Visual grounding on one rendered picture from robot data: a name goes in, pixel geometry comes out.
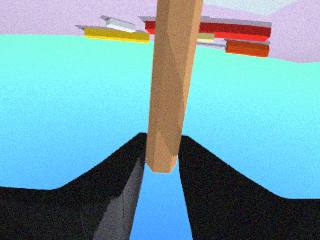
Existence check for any red flat block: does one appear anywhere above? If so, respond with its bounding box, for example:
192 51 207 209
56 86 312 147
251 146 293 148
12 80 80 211
145 21 272 43

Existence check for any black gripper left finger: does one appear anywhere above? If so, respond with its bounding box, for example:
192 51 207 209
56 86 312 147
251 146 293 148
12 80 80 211
0 132 147 240

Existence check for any yellow flat bar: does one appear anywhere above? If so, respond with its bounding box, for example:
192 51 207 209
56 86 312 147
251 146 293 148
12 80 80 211
84 28 149 44

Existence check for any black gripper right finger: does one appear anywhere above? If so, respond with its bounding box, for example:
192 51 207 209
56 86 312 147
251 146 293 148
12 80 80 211
179 135 320 240

